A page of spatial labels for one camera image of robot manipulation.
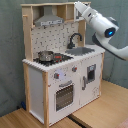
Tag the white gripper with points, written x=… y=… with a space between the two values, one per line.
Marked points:
x=87 y=12

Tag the oven door with handle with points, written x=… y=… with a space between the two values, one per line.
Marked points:
x=64 y=97

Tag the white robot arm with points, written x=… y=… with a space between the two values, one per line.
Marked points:
x=105 y=28

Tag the wooden toy kitchen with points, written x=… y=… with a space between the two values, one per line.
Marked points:
x=40 y=84

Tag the toy microwave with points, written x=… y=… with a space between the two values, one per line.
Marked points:
x=73 y=14

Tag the black toy faucet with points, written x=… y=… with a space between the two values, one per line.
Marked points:
x=71 y=44

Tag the grey range hood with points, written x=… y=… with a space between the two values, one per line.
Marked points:
x=48 y=18

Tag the grey toy sink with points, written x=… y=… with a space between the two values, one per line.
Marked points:
x=79 y=51

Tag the black toy stovetop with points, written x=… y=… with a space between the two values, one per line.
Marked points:
x=57 y=58

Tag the right red stove knob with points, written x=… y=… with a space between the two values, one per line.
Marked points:
x=74 y=69

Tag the red stove knob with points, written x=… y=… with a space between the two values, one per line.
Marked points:
x=56 y=75
x=74 y=69

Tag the small metal pot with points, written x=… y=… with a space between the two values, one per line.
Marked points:
x=46 y=55

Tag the left red stove knob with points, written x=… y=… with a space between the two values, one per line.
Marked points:
x=56 y=75

